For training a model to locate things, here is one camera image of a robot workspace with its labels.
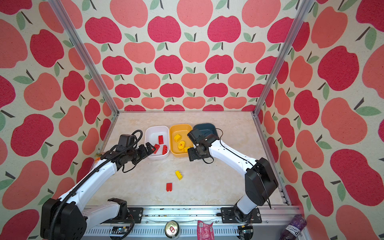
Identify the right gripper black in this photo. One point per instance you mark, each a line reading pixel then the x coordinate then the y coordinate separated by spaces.
pixel 190 155

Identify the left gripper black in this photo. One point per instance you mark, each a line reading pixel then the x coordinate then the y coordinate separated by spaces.
pixel 144 152

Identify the red lego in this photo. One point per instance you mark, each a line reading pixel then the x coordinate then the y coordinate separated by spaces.
pixel 157 147

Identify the dark teal plastic container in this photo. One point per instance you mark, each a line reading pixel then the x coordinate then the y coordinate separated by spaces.
pixel 206 129

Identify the yellow round lego piece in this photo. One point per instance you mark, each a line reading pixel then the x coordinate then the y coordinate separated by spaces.
pixel 181 145

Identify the yellow plastic container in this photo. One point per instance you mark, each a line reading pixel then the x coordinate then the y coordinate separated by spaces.
pixel 183 130

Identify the small red lego brick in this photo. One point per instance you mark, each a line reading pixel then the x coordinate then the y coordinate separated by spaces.
pixel 169 187

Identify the long red lego brick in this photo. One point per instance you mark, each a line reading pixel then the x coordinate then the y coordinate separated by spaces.
pixel 161 140

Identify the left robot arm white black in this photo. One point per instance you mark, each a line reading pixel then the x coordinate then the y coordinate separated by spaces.
pixel 66 218

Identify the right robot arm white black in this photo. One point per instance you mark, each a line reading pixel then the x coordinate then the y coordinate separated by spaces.
pixel 260 180

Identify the white plastic container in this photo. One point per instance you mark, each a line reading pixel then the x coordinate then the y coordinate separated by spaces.
pixel 151 136

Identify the drink can top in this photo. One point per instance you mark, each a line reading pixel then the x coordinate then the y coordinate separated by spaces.
pixel 172 230

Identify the pink snack wrapper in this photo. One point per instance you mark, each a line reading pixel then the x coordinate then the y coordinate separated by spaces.
pixel 205 231

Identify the purple plastic bottle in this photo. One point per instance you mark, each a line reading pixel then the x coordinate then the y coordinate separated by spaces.
pixel 294 228

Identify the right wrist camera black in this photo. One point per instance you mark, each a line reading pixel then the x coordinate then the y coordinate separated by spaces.
pixel 196 136

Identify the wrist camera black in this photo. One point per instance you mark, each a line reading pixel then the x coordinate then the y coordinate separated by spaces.
pixel 126 141
pixel 196 136

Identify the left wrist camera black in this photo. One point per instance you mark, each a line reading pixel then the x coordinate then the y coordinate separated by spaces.
pixel 126 141

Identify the aluminium corner post left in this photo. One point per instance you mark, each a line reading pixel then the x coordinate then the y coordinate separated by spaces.
pixel 70 29

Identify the aluminium corner post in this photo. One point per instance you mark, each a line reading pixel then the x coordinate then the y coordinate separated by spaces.
pixel 70 29
pixel 301 16

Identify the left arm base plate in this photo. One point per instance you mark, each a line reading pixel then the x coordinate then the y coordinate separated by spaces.
pixel 132 215

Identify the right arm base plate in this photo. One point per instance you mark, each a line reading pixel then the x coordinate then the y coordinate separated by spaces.
pixel 231 215

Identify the aluminium front rail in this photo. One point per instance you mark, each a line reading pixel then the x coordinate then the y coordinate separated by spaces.
pixel 155 218

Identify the aluminium corner post right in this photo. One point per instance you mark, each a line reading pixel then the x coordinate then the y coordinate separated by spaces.
pixel 301 16

